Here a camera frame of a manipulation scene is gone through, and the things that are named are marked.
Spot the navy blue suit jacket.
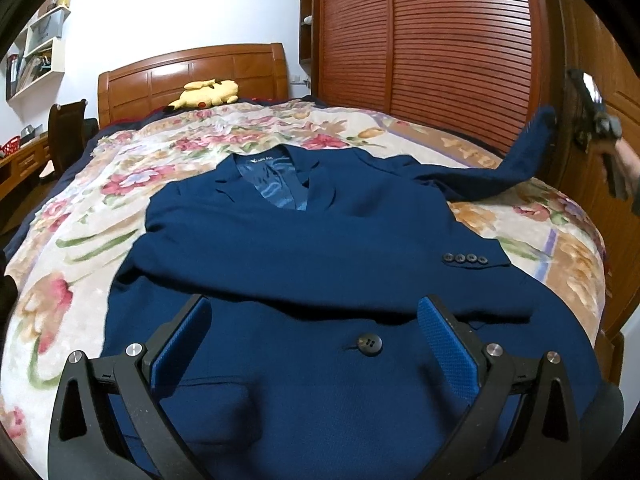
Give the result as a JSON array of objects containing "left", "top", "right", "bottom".
[{"left": 102, "top": 107, "right": 601, "bottom": 479}]

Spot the person's right hand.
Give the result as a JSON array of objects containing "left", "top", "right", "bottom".
[{"left": 614, "top": 138, "right": 640, "bottom": 198}]

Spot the floral bed blanket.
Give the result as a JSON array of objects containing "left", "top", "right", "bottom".
[{"left": 1, "top": 100, "right": 602, "bottom": 474}]

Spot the wooden louvered wardrobe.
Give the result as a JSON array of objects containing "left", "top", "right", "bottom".
[{"left": 300, "top": 0, "right": 639, "bottom": 336}]

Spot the wooden desk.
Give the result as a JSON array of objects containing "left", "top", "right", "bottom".
[{"left": 0, "top": 136, "right": 50, "bottom": 200}]

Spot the dark wooden chair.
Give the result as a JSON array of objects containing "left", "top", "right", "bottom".
[{"left": 39, "top": 99, "right": 99, "bottom": 182}]

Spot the red basket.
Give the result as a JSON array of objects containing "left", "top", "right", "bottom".
[{"left": 0, "top": 136, "right": 21, "bottom": 158}]

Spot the wooden headboard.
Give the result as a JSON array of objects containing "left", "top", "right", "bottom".
[{"left": 98, "top": 42, "right": 290, "bottom": 128}]

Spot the yellow plush toy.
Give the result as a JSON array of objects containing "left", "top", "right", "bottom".
[{"left": 164, "top": 79, "right": 239, "bottom": 113}]

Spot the grey gift bag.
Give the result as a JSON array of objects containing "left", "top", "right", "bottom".
[{"left": 25, "top": 6, "right": 70, "bottom": 52}]

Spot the white wall shelf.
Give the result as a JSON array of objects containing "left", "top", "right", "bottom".
[{"left": 4, "top": 0, "right": 72, "bottom": 102}]

